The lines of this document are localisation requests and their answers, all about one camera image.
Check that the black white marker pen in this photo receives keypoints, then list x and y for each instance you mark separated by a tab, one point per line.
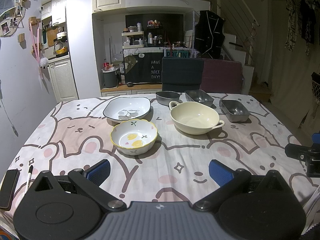
30	172

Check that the white storage shelf rack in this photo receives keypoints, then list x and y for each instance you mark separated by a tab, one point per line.
133	39

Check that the black jacket hanging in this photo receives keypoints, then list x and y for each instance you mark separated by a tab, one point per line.
209	35

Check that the black net basket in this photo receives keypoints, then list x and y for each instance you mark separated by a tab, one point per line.
315	78

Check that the steel rectangular container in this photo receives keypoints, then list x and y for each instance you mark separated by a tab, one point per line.
234	110
199	96

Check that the grey trash bin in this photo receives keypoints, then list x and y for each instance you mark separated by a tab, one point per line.
110	78

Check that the dark green chair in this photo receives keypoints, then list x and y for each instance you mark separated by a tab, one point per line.
181	74

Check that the cream two-handled bowl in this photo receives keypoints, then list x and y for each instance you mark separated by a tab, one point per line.
194	118

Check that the round steel bowl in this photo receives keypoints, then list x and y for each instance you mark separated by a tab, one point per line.
165	97

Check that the pink hanging wall toy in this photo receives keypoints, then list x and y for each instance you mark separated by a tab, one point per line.
41	60

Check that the white square plate blue rim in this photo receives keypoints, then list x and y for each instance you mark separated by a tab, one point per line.
124	108

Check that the black have a nice day cloth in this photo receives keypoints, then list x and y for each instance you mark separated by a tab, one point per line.
143	68

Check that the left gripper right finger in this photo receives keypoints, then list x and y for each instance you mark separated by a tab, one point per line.
230	184

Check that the black smartphone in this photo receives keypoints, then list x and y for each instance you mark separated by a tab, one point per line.
8	189

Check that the lemon pattern scalloped bowl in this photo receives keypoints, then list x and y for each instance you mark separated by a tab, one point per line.
134	137

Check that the wooden low drawer bench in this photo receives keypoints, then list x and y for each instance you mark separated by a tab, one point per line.
134	90

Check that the bear pattern tablecloth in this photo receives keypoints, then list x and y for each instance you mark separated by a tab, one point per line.
76	134

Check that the white lower cabinet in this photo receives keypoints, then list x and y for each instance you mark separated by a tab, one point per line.
62	79

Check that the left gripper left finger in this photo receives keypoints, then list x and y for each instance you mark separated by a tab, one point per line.
87	183

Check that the maroon chair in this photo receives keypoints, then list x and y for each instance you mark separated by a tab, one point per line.
220	76

